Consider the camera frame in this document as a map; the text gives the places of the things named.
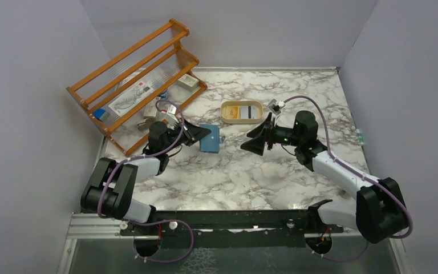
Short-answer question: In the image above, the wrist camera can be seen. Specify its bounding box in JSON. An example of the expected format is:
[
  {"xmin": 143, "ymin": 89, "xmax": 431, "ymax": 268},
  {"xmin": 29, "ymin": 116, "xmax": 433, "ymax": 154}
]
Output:
[
  {"xmin": 161, "ymin": 105, "xmax": 180, "ymax": 126},
  {"xmin": 267, "ymin": 99, "xmax": 285, "ymax": 116}
]

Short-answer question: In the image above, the orange wooden rack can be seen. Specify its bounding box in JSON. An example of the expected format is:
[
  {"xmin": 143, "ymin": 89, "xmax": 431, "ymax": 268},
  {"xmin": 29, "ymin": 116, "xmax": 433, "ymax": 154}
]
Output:
[{"xmin": 66, "ymin": 19, "xmax": 207, "ymax": 156}]

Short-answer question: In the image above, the small white red box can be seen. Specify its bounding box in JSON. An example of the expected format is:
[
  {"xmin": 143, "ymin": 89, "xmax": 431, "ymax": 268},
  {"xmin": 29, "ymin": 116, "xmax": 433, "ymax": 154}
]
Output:
[{"xmin": 143, "ymin": 97, "xmax": 161, "ymax": 119}]

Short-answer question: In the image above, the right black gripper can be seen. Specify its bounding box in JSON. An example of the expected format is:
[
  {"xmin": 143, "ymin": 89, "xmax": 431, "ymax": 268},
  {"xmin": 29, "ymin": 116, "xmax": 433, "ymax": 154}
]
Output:
[{"xmin": 240, "ymin": 113, "xmax": 302, "ymax": 156}]

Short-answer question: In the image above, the green white item at edge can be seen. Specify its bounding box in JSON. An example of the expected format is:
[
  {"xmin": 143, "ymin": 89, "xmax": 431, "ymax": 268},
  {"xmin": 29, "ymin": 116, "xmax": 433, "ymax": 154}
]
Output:
[{"xmin": 356, "ymin": 128, "xmax": 364, "ymax": 146}]

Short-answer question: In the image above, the beige oval tray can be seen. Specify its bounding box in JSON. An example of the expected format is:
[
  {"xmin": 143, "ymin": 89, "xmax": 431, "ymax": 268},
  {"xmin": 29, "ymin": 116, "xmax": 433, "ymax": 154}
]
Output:
[{"xmin": 220, "ymin": 100, "xmax": 263, "ymax": 124}]

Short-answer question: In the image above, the long clear packaged item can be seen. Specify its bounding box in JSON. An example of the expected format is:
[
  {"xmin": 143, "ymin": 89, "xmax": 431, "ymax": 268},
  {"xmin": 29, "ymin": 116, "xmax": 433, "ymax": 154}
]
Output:
[{"xmin": 108, "ymin": 81, "xmax": 155, "ymax": 116}]

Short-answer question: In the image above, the small white green box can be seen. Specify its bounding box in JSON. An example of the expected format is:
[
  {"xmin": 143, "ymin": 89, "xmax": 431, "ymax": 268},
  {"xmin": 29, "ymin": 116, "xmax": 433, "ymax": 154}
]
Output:
[{"xmin": 177, "ymin": 74, "xmax": 199, "ymax": 91}]

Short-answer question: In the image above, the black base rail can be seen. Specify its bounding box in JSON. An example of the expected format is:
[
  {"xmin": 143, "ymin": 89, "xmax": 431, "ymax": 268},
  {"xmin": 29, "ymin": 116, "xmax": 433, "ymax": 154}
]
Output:
[{"xmin": 120, "ymin": 205, "xmax": 343, "ymax": 249}]

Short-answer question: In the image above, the small blue white jar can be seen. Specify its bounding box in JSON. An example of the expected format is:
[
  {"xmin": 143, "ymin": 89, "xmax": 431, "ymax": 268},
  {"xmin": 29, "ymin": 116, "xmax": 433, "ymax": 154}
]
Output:
[{"xmin": 159, "ymin": 89, "xmax": 169, "ymax": 99}]

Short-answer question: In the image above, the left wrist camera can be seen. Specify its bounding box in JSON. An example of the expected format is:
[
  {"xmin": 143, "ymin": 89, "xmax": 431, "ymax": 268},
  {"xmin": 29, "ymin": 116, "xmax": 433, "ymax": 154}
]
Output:
[{"xmin": 161, "ymin": 105, "xmax": 180, "ymax": 126}]

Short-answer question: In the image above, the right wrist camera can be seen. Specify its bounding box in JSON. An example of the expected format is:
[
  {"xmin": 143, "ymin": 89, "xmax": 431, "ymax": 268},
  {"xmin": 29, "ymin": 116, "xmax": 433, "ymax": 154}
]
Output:
[{"xmin": 267, "ymin": 99, "xmax": 285, "ymax": 116}]

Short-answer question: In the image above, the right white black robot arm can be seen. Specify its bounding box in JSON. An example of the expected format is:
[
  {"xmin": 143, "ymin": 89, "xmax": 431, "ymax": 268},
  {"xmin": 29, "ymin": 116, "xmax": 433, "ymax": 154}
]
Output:
[{"xmin": 240, "ymin": 111, "xmax": 409, "ymax": 244}]

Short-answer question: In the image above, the blue cap item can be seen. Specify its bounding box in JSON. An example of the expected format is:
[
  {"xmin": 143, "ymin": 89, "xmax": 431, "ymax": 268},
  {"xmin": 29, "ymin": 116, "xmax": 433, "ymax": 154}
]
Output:
[{"xmin": 92, "ymin": 108, "xmax": 110, "ymax": 122}]

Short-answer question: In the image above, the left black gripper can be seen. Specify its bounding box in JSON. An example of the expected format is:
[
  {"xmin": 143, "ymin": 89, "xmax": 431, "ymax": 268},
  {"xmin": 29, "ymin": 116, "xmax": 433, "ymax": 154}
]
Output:
[{"xmin": 163, "ymin": 116, "xmax": 210, "ymax": 153}]

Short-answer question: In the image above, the grey metal clip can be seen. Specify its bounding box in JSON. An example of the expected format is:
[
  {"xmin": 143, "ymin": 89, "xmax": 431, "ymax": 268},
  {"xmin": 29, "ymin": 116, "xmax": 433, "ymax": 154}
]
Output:
[{"xmin": 137, "ymin": 119, "xmax": 154, "ymax": 132}]

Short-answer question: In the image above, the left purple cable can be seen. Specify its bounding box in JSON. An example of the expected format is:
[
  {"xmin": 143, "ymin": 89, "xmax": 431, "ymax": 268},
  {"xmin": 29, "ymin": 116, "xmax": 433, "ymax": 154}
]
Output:
[{"xmin": 96, "ymin": 99, "xmax": 195, "ymax": 264}]

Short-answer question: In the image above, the blue leather card holder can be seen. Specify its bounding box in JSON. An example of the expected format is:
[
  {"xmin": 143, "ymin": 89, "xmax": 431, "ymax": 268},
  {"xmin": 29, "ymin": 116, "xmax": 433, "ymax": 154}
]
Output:
[{"xmin": 199, "ymin": 124, "xmax": 221, "ymax": 154}]

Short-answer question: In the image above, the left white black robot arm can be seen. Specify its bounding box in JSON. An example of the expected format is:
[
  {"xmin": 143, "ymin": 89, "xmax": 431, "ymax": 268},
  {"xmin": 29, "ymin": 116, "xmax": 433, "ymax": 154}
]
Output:
[{"xmin": 80, "ymin": 122, "xmax": 211, "ymax": 235}]

